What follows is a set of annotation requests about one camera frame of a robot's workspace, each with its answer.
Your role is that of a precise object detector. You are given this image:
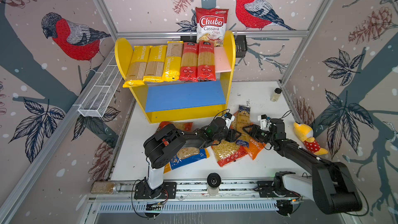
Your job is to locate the small spice bottle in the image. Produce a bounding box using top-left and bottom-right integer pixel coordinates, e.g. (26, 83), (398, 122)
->
(271, 88), (282, 102)

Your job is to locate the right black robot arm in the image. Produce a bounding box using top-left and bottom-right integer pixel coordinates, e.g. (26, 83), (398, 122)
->
(242, 119), (363, 214)

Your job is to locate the yellow plush toy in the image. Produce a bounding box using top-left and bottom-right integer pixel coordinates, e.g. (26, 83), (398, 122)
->
(293, 122), (328, 156)

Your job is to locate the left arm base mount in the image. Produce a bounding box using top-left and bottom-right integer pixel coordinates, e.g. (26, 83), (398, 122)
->
(133, 178), (177, 200)

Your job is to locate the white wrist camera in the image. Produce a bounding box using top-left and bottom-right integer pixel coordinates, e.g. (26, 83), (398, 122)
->
(223, 112), (235, 129)
(258, 114), (271, 131)

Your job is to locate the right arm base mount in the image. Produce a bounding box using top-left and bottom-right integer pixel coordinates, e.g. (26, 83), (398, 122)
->
(253, 171), (301, 198)

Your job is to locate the red spaghetti pack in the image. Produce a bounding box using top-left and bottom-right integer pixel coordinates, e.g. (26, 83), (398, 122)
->
(198, 41), (217, 81)
(179, 42), (199, 82)

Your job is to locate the red noodle bag left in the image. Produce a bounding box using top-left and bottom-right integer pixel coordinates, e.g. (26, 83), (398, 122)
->
(156, 121), (193, 132)

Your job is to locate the white wire mesh basket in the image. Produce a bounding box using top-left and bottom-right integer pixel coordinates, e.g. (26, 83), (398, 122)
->
(78, 53), (122, 118)

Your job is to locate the dark spaghetti pack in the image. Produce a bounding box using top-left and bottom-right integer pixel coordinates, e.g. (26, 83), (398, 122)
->
(236, 105), (250, 147)

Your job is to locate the Chuba cassava chips bag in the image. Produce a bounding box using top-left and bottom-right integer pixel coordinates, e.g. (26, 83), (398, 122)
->
(195, 7), (229, 47)

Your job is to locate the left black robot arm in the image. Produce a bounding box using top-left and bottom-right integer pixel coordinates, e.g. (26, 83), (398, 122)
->
(143, 113), (241, 190)

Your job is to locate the brown sponge block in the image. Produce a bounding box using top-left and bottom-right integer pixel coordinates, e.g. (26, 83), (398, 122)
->
(90, 181), (116, 195)

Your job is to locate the red macaroni bag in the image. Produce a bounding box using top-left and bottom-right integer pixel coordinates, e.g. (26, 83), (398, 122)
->
(211, 140), (247, 167)

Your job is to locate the black round camera knob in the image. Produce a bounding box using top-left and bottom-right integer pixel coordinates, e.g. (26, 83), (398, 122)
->
(207, 173), (221, 188)

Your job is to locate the blue shell pasta bag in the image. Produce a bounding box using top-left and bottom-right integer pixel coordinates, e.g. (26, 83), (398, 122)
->
(163, 147), (209, 173)

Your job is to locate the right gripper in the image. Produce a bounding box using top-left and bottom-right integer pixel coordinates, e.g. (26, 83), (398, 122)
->
(241, 124), (275, 145)

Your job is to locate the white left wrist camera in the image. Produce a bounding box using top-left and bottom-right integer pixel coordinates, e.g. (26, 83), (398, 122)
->
(223, 112), (235, 129)

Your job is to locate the yellow shelf unit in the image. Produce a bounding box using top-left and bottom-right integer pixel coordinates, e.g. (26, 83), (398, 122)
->
(129, 31), (236, 123)

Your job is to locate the black wall basket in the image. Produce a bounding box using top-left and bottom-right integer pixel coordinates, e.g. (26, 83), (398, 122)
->
(180, 35), (248, 58)

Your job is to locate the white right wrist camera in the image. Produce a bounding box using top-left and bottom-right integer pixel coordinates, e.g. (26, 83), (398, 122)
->
(258, 114), (271, 131)

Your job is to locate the yellow spaghetti pack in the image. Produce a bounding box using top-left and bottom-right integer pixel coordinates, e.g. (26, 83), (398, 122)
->
(123, 46), (152, 88)
(162, 41), (183, 82)
(143, 45), (167, 83)

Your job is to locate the orange pastatime pasta bag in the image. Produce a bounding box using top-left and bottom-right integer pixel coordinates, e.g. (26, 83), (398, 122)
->
(230, 112), (264, 160)

